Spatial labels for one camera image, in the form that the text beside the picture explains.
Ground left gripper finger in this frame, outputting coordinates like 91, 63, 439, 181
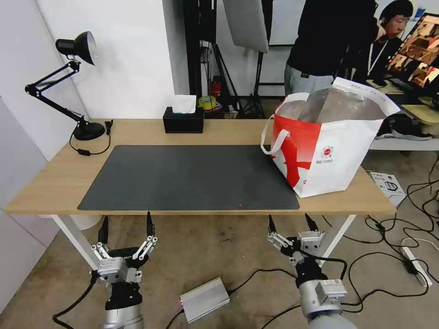
91, 216, 110, 262
133, 211, 159, 261

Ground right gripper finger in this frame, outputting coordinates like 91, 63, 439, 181
267, 215, 294, 256
305, 213, 325, 237

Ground red and white takeout bag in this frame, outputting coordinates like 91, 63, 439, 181
261, 77, 401, 199

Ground white bin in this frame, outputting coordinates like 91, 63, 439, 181
70, 215, 101, 231

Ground white table leg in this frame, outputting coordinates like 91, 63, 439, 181
51, 215, 100, 271
317, 215, 357, 268

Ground dark grey desk mat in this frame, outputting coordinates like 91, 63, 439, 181
77, 145, 300, 211

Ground silver power supply box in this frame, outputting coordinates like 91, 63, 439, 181
179, 276, 230, 324

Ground white box with kettle print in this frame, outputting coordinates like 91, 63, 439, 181
369, 171, 408, 209

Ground black desk lamp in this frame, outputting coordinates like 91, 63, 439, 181
24, 31, 106, 141

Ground white power strip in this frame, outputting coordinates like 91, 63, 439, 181
402, 246, 434, 288

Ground black tissue box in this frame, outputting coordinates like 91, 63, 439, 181
163, 106, 205, 134

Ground grey low platform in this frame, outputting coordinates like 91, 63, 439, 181
369, 137, 439, 152

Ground black shoes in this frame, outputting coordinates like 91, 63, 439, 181
375, 129, 434, 141

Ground white tissue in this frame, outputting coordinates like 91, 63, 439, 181
171, 95, 197, 114

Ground light wooden side table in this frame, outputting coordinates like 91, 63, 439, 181
365, 82, 439, 128

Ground black light stand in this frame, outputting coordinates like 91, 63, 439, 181
202, 40, 267, 119

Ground standing person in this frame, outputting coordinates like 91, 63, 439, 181
284, 0, 378, 96

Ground white softbox panel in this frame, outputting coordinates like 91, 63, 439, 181
223, 0, 270, 54

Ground computer monitor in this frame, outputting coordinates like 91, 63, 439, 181
385, 13, 439, 95

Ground seated person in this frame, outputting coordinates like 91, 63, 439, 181
367, 0, 416, 82

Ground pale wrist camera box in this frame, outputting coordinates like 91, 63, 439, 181
97, 259, 142, 284
297, 231, 326, 256

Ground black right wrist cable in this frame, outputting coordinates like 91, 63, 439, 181
293, 250, 348, 287

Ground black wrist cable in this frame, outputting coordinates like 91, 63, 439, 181
52, 271, 114, 329
293, 250, 348, 287

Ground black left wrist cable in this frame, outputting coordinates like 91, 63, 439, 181
52, 271, 114, 329

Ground black floor cable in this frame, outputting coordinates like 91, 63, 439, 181
343, 252, 429, 309
365, 171, 439, 247

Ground black power supply cable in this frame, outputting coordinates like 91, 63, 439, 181
226, 269, 299, 296

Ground black lamp cable with switch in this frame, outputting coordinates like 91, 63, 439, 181
70, 119, 114, 157

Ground black metal frame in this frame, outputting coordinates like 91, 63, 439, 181
184, 0, 217, 97

